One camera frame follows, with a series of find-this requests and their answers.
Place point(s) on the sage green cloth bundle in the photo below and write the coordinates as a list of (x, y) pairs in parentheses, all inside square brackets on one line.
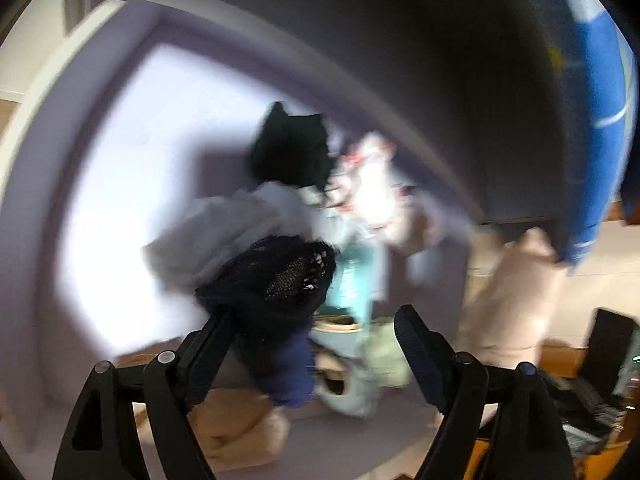
[(385, 357)]

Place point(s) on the navy lace garment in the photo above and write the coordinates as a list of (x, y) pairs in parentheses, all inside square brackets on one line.
[(270, 320)]

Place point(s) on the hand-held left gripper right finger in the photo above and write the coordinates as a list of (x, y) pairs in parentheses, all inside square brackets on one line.
[(415, 345)]

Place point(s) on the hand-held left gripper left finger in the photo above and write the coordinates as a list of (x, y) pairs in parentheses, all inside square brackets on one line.
[(200, 362)]

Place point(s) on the black sock bundle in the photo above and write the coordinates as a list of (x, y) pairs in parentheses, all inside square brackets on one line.
[(290, 150)]

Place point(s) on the black laptop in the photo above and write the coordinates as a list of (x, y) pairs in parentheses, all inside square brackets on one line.
[(607, 345)]

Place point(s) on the beige cloth bundle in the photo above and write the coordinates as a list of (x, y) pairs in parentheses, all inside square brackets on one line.
[(510, 300), (235, 430)]

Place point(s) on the teal towel in plastic packet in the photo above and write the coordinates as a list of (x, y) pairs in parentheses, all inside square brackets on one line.
[(350, 280)]

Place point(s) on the blue printed cloth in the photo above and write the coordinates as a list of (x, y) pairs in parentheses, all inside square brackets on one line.
[(600, 85)]

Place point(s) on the white drawer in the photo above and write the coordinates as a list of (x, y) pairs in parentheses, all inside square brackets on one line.
[(125, 160)]

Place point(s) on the light grey sock bundle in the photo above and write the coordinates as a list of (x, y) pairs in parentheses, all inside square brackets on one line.
[(215, 230)]

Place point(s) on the white patterned cloth bundle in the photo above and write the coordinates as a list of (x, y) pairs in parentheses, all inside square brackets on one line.
[(370, 180)]

